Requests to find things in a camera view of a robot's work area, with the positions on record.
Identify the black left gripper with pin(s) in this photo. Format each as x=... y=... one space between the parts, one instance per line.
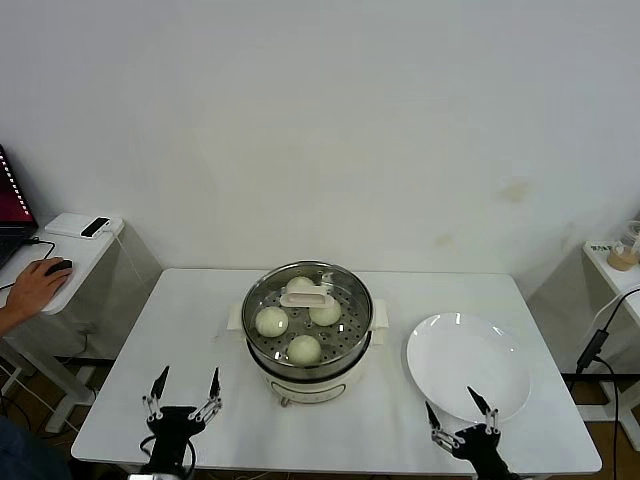
x=172 y=430

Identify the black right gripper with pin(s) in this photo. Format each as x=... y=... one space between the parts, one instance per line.
x=482 y=450

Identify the white steamed baozi bun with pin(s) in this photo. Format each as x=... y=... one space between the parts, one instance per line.
x=271 y=321
x=326 y=315
x=300 y=284
x=304 y=350

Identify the round glass pot lid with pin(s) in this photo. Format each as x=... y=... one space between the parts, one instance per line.
x=305 y=298

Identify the black computer mouse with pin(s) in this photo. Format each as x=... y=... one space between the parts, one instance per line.
x=64 y=267

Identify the person's bare forearm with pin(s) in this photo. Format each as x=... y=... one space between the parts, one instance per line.
x=9 y=320

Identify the stainless steel steamer basket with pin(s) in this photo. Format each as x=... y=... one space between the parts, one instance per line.
x=381 y=314

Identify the person's bare hand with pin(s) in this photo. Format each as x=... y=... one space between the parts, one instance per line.
x=37 y=287

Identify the white round plate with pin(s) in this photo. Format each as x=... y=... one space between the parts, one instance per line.
x=465 y=360

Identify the cream electric cooker base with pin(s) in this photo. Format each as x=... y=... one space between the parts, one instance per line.
x=310 y=385

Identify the person's blue jeans leg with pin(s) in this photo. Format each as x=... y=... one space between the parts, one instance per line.
x=25 y=450

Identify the white side desk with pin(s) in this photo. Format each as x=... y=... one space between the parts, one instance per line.
x=75 y=260

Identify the small black-topped white device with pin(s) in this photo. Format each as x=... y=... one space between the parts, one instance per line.
x=95 y=226

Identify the flat white box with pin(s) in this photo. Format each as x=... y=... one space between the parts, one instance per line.
x=62 y=224

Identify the small printed label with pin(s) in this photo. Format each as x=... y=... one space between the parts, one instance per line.
x=601 y=246

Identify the cup with brown contents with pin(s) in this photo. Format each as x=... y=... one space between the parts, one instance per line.
x=621 y=258

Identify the clear plastic container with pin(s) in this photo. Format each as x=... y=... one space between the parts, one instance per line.
x=632 y=232

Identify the black laptop computer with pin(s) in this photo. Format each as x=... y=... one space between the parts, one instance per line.
x=15 y=210

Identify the grey wall socket plug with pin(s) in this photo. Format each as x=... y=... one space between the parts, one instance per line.
x=84 y=327

